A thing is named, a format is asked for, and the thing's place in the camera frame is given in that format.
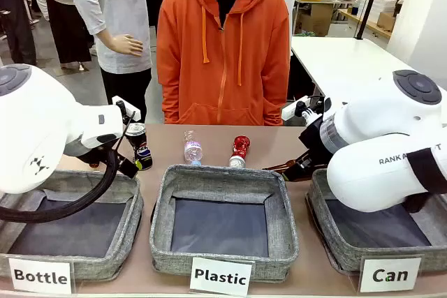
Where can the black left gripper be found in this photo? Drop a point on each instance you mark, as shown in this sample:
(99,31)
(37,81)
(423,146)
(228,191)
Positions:
(129,169)

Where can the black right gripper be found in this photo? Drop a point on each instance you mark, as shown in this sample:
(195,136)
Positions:
(314,141)

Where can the black Pepsi can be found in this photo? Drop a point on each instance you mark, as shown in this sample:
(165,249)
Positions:
(143,153)

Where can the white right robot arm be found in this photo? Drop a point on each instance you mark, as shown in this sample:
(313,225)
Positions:
(370,172)

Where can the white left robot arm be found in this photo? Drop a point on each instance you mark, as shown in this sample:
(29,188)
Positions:
(38,127)

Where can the grey fabric basket Plastic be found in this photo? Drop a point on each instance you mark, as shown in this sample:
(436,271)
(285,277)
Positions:
(223,179)

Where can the grey fabric basket Bottle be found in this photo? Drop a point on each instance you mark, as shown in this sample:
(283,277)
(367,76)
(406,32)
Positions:
(104,266)

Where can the grey fabric basket Can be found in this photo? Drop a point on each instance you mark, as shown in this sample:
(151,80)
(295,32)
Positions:
(335,249)

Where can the white sign Can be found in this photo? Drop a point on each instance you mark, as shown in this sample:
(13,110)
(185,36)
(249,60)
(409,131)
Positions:
(390,274)

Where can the white power strip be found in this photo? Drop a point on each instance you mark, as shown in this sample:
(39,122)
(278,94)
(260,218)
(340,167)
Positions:
(291,109)

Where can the brown glass bottle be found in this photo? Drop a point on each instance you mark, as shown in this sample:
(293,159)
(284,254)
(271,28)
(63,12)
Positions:
(279,167)

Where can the clear plastic bottle pink label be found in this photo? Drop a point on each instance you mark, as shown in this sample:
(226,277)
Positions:
(193,149)

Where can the red crushed plastic bottle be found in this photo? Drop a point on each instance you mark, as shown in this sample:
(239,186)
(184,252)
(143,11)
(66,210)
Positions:
(240,149)

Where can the white table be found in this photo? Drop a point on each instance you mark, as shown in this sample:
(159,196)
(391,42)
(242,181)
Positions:
(345,60)

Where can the cardboard box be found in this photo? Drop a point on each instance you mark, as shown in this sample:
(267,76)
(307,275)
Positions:
(316,19)

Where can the person in orange hoodie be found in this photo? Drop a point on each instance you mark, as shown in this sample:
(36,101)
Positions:
(195,53)

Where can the white sign Bottle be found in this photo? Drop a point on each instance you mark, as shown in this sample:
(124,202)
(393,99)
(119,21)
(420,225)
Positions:
(40,276)

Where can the white sign Plastic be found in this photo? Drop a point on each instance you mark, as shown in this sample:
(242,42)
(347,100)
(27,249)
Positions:
(220,276)

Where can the person in black skirt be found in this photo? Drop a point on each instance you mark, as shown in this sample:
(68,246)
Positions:
(66,22)

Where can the mannequin in white shirt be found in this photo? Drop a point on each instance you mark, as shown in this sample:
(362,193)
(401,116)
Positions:
(115,8)

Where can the person in dark clothes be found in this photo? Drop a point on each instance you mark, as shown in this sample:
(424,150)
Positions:
(15,15)

